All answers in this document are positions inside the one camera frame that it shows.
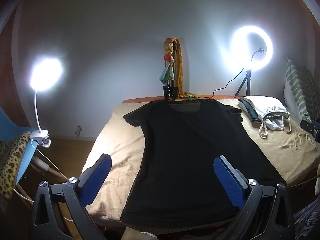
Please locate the leopard print cloth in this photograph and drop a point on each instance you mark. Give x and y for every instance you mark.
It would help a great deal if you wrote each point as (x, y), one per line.
(10, 160)

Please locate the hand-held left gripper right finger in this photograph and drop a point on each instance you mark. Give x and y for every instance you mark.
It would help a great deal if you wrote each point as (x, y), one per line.
(228, 180)

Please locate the green striped pillow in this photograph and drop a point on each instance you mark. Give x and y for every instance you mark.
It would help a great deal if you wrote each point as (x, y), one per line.
(297, 85)

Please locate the dark green cloth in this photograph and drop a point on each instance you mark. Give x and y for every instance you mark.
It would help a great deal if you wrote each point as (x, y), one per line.
(250, 112)

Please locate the brown wooden door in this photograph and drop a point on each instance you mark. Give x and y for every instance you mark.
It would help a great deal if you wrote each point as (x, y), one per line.
(7, 80)

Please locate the metal door stopper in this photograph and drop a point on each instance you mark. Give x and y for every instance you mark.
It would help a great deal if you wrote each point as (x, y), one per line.
(79, 130)

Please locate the blue chair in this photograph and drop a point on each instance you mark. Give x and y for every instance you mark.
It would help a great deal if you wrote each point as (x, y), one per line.
(25, 160)

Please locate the grey striped clothing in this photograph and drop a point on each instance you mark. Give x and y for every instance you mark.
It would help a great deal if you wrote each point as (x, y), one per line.
(308, 220)

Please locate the beige blanket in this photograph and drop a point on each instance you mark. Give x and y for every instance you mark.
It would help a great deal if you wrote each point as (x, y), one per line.
(275, 150)

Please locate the folded tripod with scarf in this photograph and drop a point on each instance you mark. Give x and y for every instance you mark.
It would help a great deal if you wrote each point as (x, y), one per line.
(180, 65)

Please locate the white clip lamp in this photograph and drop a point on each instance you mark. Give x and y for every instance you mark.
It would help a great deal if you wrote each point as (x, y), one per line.
(46, 72)

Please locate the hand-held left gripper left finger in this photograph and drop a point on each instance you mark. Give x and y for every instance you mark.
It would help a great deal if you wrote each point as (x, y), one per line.
(96, 177)

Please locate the black t-shirt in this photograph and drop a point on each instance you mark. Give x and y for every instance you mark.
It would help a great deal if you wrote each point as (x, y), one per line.
(180, 142)

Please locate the small black tripod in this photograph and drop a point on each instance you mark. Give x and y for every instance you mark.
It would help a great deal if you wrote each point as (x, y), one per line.
(247, 80)

